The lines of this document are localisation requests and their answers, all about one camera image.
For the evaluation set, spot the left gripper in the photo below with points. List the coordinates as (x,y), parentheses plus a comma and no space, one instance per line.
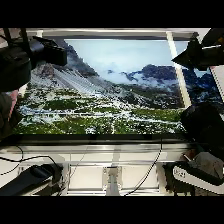
(51,51)

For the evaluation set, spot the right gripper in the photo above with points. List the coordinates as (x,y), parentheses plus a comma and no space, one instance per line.
(191,56)

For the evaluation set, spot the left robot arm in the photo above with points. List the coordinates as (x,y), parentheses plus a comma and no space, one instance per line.
(13,66)

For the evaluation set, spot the black orange checked garment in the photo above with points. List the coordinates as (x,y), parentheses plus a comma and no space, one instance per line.
(216,35)

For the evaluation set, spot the pink garment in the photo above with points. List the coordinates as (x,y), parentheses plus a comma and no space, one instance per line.
(14,99)

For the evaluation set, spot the dark green garment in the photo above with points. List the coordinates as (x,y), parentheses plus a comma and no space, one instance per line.
(4,116)

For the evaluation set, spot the silver frame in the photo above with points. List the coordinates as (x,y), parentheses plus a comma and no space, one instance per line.
(113,180)

